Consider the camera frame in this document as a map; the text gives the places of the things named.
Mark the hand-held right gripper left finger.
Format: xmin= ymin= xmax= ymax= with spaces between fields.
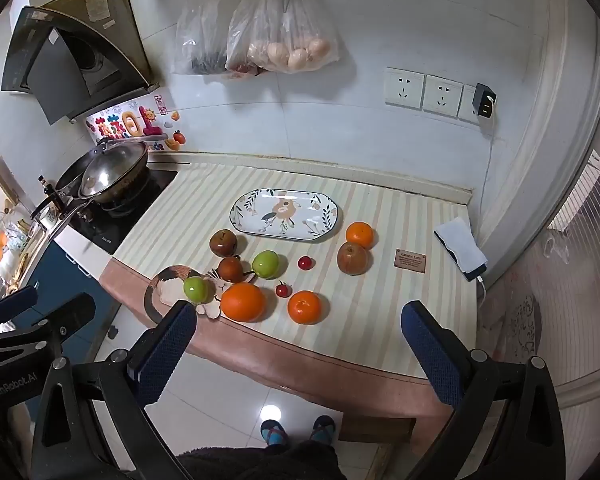
xmin=39 ymin=300 xmax=198 ymax=480

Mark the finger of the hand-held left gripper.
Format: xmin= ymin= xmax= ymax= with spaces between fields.
xmin=0 ymin=285 xmax=39 ymax=321
xmin=45 ymin=292 xmax=97 ymax=343

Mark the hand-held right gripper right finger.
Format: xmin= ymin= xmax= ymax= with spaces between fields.
xmin=401 ymin=300 xmax=566 ymax=480

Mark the large orange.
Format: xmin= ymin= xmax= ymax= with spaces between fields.
xmin=220 ymin=282 xmax=267 ymax=323

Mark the small brown apple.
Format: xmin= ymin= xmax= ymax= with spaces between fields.
xmin=217 ymin=256 xmax=246 ymax=284

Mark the large reddish brown apple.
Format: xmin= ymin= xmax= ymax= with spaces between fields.
xmin=336 ymin=241 xmax=370 ymax=277

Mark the red green apple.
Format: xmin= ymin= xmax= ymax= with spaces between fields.
xmin=209 ymin=229 xmax=239 ymax=257

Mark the small tangerine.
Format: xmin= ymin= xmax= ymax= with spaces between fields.
xmin=287 ymin=290 xmax=330 ymax=326
xmin=345 ymin=221 xmax=376 ymax=251

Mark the oval floral ceramic plate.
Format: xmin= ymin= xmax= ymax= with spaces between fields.
xmin=229 ymin=188 xmax=340 ymax=242

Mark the blue cabinet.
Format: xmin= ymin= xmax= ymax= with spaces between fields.
xmin=25 ymin=240 xmax=122 ymax=361

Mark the cat shaped mat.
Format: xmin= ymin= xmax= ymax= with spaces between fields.
xmin=144 ymin=264 xmax=231 ymax=326

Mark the power bank with white cloth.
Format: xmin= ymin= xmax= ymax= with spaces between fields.
xmin=433 ymin=216 xmax=489 ymax=283

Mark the brown label patch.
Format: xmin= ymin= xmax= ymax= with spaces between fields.
xmin=394 ymin=248 xmax=427 ymax=273

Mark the patterned glass door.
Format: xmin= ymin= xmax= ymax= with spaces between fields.
xmin=480 ymin=60 xmax=600 ymax=411

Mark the black glass gas stove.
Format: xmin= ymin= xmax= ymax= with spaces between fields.
xmin=70 ymin=167 xmax=181 ymax=256

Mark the white paper sheet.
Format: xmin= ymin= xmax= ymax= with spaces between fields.
xmin=437 ymin=217 xmax=487 ymax=273

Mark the blue slipper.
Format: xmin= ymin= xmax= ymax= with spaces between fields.
xmin=311 ymin=415 xmax=337 ymax=445
xmin=260 ymin=419 xmax=288 ymax=446

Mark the person's dark fleece clothing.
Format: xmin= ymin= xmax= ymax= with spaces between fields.
xmin=177 ymin=440 xmax=342 ymax=480

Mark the black wok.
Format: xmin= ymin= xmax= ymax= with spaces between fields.
xmin=30 ymin=140 xmax=151 ymax=221

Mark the metal wok lid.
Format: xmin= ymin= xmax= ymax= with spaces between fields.
xmin=80 ymin=142 xmax=148 ymax=197

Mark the black range hood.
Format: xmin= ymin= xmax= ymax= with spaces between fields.
xmin=0 ymin=0 xmax=161 ymax=127

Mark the plastic bag with dark contents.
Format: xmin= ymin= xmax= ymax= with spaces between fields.
xmin=172 ymin=0 xmax=246 ymax=77

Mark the plastic bag with peaches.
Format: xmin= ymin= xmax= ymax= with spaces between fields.
xmin=225 ymin=0 xmax=341 ymax=77

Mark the colourful wall sticker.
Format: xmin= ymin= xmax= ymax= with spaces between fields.
xmin=85 ymin=105 xmax=159 ymax=144

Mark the black wall charger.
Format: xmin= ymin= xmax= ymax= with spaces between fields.
xmin=472 ymin=82 xmax=498 ymax=120

